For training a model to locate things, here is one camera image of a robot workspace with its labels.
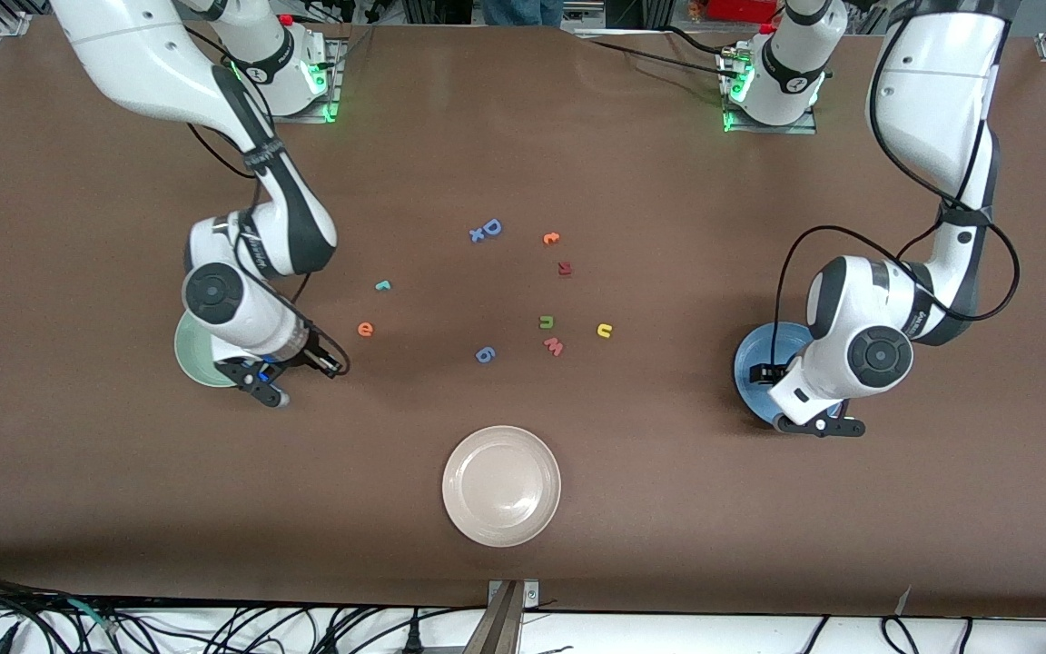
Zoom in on beige plate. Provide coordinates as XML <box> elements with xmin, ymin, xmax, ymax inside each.
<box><xmin>441</xmin><ymin>425</ymin><xmax>562</xmax><ymax>548</ymax></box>

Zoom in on red box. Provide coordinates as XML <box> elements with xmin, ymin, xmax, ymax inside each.
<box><xmin>694</xmin><ymin>0</ymin><xmax>784</xmax><ymax>25</ymax></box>

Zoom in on black base cable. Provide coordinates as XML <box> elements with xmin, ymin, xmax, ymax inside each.
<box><xmin>577</xmin><ymin>25</ymin><xmax>747</xmax><ymax>81</ymax></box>

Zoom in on blue plate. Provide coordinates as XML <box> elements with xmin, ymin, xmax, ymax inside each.
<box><xmin>734</xmin><ymin>322</ymin><xmax>816</xmax><ymax>429</ymax></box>

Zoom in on teal floor cable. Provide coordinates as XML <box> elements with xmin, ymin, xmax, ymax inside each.
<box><xmin>64</xmin><ymin>597</ymin><xmax>121</xmax><ymax>636</ymax></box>

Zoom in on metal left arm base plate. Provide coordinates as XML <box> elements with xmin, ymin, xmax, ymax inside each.
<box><xmin>721</xmin><ymin>50</ymin><xmax>818</xmax><ymax>136</ymax></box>

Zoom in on metal table bracket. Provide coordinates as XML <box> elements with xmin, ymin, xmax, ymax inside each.
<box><xmin>463</xmin><ymin>580</ymin><xmax>541</xmax><ymax>654</ymax></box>

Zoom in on light green plate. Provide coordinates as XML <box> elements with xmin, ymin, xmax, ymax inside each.
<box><xmin>173</xmin><ymin>309</ymin><xmax>244</xmax><ymax>389</ymax></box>

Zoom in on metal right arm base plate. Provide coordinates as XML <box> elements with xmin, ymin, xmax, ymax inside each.
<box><xmin>269</xmin><ymin>36</ymin><xmax>348</xmax><ymax>124</ymax></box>

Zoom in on person in blue jeans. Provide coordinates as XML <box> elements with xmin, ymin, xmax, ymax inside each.
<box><xmin>482</xmin><ymin>0</ymin><xmax>566</xmax><ymax>27</ymax></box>

